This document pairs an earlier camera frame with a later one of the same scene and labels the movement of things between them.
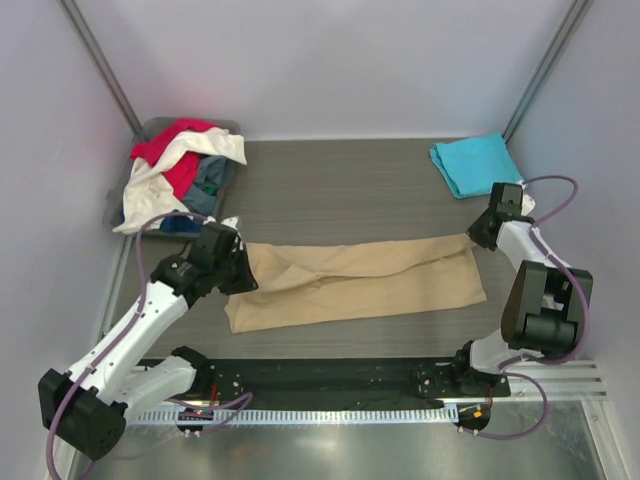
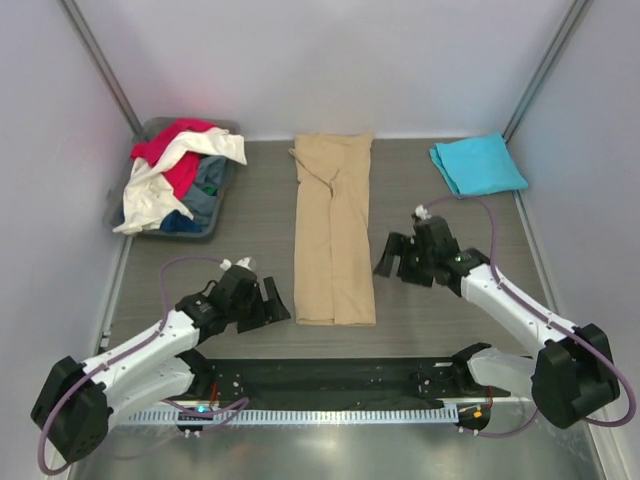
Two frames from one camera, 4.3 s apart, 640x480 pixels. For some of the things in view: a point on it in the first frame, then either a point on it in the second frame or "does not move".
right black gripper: x=475 y=232 → x=400 y=244
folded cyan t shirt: x=473 y=166 does not move
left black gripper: x=247 y=281 → x=274 y=309
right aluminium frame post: x=576 y=12 does not move
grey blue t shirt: x=202 y=198 does not move
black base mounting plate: x=347 y=380 does not move
